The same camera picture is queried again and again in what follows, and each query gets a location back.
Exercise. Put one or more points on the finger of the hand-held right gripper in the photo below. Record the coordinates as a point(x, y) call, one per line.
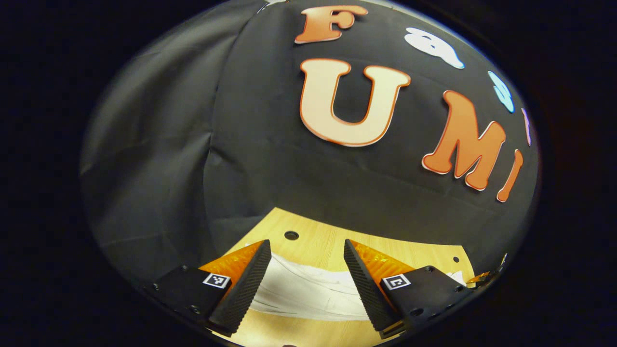
point(478, 277)

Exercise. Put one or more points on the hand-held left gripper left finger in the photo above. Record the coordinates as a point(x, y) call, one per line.
point(243, 289)

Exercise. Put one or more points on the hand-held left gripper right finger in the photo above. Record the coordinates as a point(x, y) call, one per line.
point(368, 291)

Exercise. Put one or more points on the white jeans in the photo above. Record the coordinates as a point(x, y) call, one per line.
point(308, 294)

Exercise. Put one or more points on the black backdrop cloth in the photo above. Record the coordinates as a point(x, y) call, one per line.
point(202, 144)

